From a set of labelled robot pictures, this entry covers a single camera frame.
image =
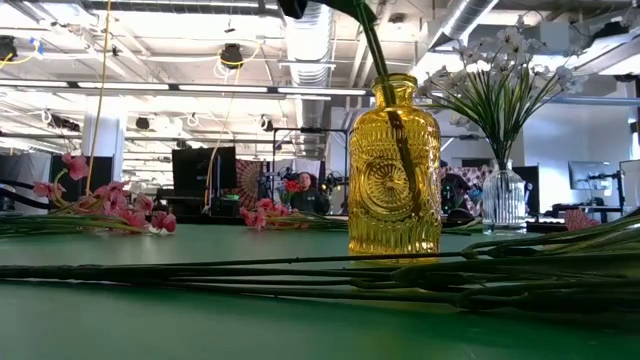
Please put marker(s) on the clear ribbed glass vase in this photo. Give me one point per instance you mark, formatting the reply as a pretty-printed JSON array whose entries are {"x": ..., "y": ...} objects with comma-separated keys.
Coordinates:
[{"x": 502, "y": 205}]

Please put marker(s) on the long ceiling light bar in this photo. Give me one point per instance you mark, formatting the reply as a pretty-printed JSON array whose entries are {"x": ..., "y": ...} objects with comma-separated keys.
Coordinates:
[{"x": 225, "y": 88}]

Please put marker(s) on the black round ceiling camera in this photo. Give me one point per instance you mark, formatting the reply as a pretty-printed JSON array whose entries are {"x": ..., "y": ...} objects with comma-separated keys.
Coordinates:
[{"x": 231, "y": 55}]

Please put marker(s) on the background red flower bouquet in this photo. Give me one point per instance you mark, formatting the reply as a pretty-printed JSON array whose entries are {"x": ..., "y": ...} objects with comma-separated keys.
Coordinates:
[{"x": 291, "y": 186}]

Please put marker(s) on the pink artificial flower bunch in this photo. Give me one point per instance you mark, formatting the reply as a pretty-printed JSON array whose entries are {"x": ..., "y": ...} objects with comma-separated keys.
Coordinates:
[
  {"x": 257, "y": 216},
  {"x": 500, "y": 280},
  {"x": 112, "y": 197}
]

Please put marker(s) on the green table mat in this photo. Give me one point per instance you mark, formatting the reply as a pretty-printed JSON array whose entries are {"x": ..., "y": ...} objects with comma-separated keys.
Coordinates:
[{"x": 250, "y": 330}]

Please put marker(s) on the black monitor on stand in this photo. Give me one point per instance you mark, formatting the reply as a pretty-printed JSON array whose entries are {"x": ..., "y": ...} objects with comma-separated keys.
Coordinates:
[{"x": 200, "y": 170}]

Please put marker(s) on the silver ribbed ventilation duct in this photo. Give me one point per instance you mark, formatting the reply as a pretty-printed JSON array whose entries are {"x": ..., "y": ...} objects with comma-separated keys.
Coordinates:
[{"x": 310, "y": 50}]

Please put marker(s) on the black metal rig frame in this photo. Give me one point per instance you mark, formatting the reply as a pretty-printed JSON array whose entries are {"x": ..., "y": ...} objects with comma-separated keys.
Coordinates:
[{"x": 310, "y": 130}]

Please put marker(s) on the dark background desk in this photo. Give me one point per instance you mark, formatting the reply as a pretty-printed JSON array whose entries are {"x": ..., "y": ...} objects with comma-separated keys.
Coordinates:
[{"x": 590, "y": 209}]

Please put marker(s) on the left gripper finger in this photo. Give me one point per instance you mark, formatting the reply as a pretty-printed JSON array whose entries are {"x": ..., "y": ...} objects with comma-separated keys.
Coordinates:
[{"x": 295, "y": 7}]

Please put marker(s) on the yellow embossed glass vase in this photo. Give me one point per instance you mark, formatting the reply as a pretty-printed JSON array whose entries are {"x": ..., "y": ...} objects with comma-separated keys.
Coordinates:
[{"x": 395, "y": 200}]

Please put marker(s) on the black standing panel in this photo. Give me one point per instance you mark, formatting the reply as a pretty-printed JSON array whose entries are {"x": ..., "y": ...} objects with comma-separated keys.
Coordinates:
[{"x": 95, "y": 172}]

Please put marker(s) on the silver slanted ventilation duct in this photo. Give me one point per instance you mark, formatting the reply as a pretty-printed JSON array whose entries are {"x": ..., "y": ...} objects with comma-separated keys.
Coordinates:
[{"x": 465, "y": 20}]

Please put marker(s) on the patterned mandala tapestry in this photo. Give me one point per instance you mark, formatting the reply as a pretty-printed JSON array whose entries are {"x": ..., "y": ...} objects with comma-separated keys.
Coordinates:
[{"x": 248, "y": 175}]

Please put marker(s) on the person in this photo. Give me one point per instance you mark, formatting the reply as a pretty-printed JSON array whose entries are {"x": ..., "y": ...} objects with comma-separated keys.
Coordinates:
[
  {"x": 452, "y": 190},
  {"x": 307, "y": 197}
]

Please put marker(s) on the grey desktop monitor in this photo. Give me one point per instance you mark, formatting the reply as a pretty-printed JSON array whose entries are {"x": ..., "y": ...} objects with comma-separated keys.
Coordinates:
[{"x": 582, "y": 172}]

